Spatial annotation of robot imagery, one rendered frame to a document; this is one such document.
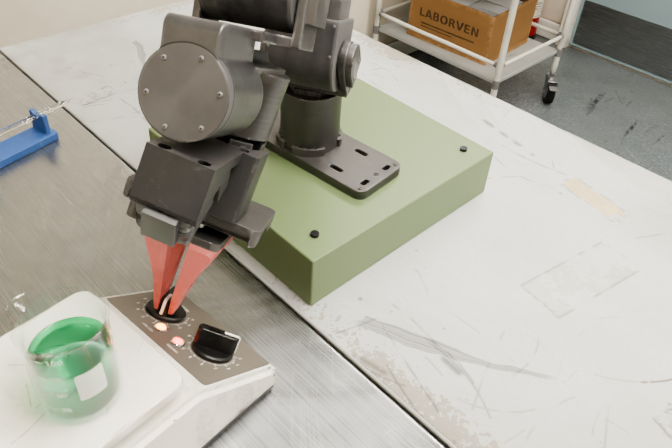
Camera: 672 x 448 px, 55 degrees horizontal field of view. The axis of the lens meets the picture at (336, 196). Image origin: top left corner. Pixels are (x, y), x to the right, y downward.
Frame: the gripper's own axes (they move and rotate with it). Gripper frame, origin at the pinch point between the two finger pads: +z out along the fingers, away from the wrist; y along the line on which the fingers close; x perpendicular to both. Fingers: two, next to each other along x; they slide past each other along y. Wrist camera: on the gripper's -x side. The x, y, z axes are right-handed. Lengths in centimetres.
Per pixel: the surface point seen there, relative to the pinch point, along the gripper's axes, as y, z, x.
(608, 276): 37.2, -11.6, 17.3
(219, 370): 6.1, 1.3, -4.3
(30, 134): -27.5, 1.0, 26.5
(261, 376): 9.0, 1.8, -2.1
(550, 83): 73, -35, 236
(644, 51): 114, -66, 271
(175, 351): 2.6, 1.3, -4.3
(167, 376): 3.4, 0.4, -8.8
